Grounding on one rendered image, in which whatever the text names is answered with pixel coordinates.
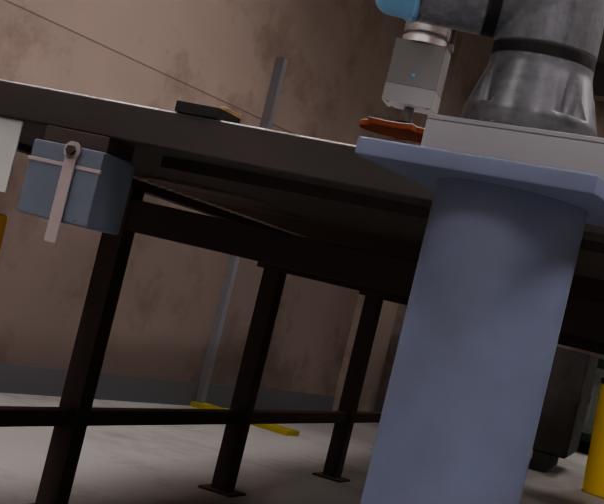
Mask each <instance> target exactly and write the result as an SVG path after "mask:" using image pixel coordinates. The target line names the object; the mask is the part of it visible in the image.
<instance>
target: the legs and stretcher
mask: <svg viewBox="0 0 604 504"><path fill-rule="evenodd" d="M144 193H145V189H144V188H142V187H139V186H136V185H132V184H131V186H130V190H129V194H128V198H127V202H126V206H125V210H124V214H123V218H122V222H121V227H120V231H119V234H118V235H112V234H108V233H104V232H102V235H101V239H100V243H99V247H98V251H97V255H96V259H95V263H94V267H93V271H92V275H91V279H90V283H89V287H88V291H87V295H86V299H85V303H84V308H83V312H82V316H81V320H80V324H79V328H78V332H77V336H76V340H75V344H74V348H73V352H72V356H71V360H70V364H69V368H68V372H67V376H66V380H65V384H64V388H63V392H62V396H61V400H60V404H59V407H29V406H0V427H25V426H54V429H53V433H52V437H51V441H50V445H49V449H48V453H47V457H46V461H45V465H44V469H43V473H42V477H41V481H40V485H39V489H38V493H37V497H36V501H35V503H29V504H68V501H69V497H70V493H71V489H72V485H73V481H74V477H75V473H76V469H77V465H78V461H79V457H80V453H81V449H82V445H83V441H84V437H85V432H86V428H87V426H115V425H205V424H226V426H225V430H224V435H223V439H222V443H221V447H220V451H219V455H218V459H217V463H216V467H215V472H214V476H213V480H212V484H204V485H198V488H201V489H204V490H207V491H210V492H214V493H217V494H220V495H223V496H226V497H229V498H232V497H239V496H246V493H243V492H240V491H237V490H234V489H235V485H236V481H237V477H238V473H239V469H240V465H241V460H242V456H243V452H244V448H245V444H246V440H247V436H248V432H249V428H250V424H295V423H335V424H334V428H333V432H332V436H331V440H330V445H329V449H328V453H327V457H326V461H325V465H324V470H323V472H314V473H312V475H315V476H319V477H322V478H325V479H328V480H332V481H335V482H338V483H342V482H349V481H350V479H347V478H344V477H341V475H342V471H343V466H344V462H345V458H346V454H347V450H348V446H349V441H350V437H351V433H352V429H353V425H354V423H379V421H380V417H381V413H382V412H381V411H357V408H358V404H359V400H360V396H361V391H362V387H363V383H364V379H365V375H366V371H367V366H368V362H369V358H370V354H371V350H372V346H373V341H374V337H375V333H376V329H377V325H378V321H379V316H380V312H381V308H382V304H383V300H382V299H379V298H380V296H379V295H375V294H371V293H366V295H365V299H364V303H363V307H362V312H361V316H360V320H359V324H358V328H357V332H356V336H355V341H354V345H353V349H352V353H351V357H350V361H349V366H348V370H347V374H346V378H345V382H344V386H343V391H342V395H341V399H340V403H339V407H338V411H311V410H254V407H255V403H256V399H257V395H258V390H259V386H260V382H261V378H262V374H263V370H264V366H265V362H266V357H267V353H268V349H269V345H270V341H271V337H272V333H273V329H274V325H275V320H276V316H277V312H278V308H279V304H280V300H281V296H282V292H283V287H284V283H285V279H286V275H287V274H286V273H283V272H281V268H282V267H280V266H276V265H272V264H267V263H265V266H264V270H263V274H262V278H261V282H260V287H259V291H258V295H257V299H256V303H255V307H254V311H253V315H252V319H251V324H250V328H249V332H248V336H247V340H246V344H245V348H244V352H243V356H242V361H241V365H240V369H239V373H238V377H237V381H236V385H235V389H234V393H233V398H232V402H231V406H230V409H170V408H99V407H92V404H93V400H94V396H95V392H96V388H97V384H98V380H99V376H100V372H101V368H102V364H103V360H104V356H105V351H106V347H107V343H108V339H109V335H110V331H111V327H112V323H113V319H114V315H115V311H116V307H117V303H118V299H119V295H120V291H121V287H122V283H123V279H124V275H125V270H126V266H127V262H128V258H129V254H130V250H131V246H132V242H133V238H134V234H135V232H131V231H128V230H125V225H126V221H127V217H128V213H129V209H130V205H131V201H132V199H135V200H140V201H143V198H144Z"/></svg>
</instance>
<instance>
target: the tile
mask: <svg viewBox="0 0 604 504"><path fill-rule="evenodd" d="M359 126H360V127H361V128H363V129H365V130H368V131H371V132H374V133H378V134H382V135H386V136H391V137H392V138H394V139H396V140H406V141H412V142H418V143H421V141H422V137H423V132H424V128H421V127H417V126H415V125H414V124H412V123H400V122H394V121H388V120H383V119H378V118H374V117H370V116H368V119H361V120H360V124H359Z"/></svg>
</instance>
